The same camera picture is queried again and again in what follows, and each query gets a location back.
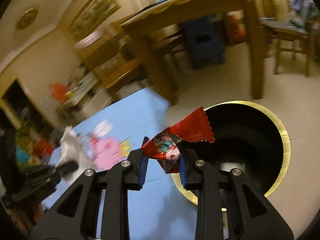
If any orange plastic bag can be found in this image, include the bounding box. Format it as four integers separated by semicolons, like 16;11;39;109
49;83;68;103

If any blue cartoon pig tablecloth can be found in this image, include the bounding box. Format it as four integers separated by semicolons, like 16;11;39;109
41;87;230;240

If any black gold-rimmed trash bin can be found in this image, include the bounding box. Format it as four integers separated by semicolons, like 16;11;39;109
178;101;291;197

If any round ceiling lamp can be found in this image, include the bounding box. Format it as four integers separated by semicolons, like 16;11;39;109
16;7;39;30

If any white tissue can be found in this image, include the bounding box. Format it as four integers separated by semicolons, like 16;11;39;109
56;126;99;185

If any wooden chair with clothes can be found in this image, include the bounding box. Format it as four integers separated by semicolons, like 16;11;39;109
260;0;315;77

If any blue plastic stool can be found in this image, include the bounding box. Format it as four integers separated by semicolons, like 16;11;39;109
179;14;225;69

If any white low tv cabinet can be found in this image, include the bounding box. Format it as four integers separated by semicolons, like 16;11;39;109
56;72;113;122

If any wooden dining table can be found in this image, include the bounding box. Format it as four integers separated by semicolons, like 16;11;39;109
120;0;266;105

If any red snack wrapper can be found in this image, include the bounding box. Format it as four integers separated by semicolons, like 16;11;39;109
142;107;215;174

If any horse landscape framed painting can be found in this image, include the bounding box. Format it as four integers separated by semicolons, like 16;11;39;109
68;0;120;41

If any pile of clothes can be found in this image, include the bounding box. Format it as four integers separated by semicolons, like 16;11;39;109
289;0;319;29

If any wooden chair near cabinet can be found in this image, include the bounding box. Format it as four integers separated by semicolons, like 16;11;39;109
73;27;148;102

